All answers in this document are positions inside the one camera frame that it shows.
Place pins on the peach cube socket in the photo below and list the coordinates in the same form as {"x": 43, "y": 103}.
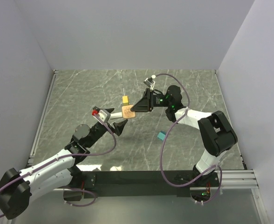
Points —
{"x": 127, "y": 113}

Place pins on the yellow plug adapter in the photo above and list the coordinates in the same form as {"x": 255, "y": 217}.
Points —
{"x": 125, "y": 100}

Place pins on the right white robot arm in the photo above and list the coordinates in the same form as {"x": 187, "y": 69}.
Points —
{"x": 216, "y": 132}

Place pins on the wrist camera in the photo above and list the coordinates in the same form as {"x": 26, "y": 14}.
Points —
{"x": 150, "y": 82}
{"x": 101, "y": 114}

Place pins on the teal plug adapter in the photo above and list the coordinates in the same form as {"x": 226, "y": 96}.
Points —
{"x": 161, "y": 135}

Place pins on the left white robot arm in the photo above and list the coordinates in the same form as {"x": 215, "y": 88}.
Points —
{"x": 19, "y": 188}

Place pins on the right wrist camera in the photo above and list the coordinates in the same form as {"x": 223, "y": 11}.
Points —
{"x": 150, "y": 82}

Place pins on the black base bar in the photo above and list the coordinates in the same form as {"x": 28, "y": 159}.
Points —
{"x": 135, "y": 183}

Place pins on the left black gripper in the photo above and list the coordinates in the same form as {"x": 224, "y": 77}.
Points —
{"x": 119, "y": 126}

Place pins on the white usb charger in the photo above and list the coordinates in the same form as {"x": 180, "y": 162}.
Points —
{"x": 116, "y": 115}

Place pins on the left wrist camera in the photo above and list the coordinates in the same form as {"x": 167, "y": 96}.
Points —
{"x": 101, "y": 114}

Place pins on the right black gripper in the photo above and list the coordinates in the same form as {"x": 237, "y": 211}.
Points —
{"x": 147, "y": 103}

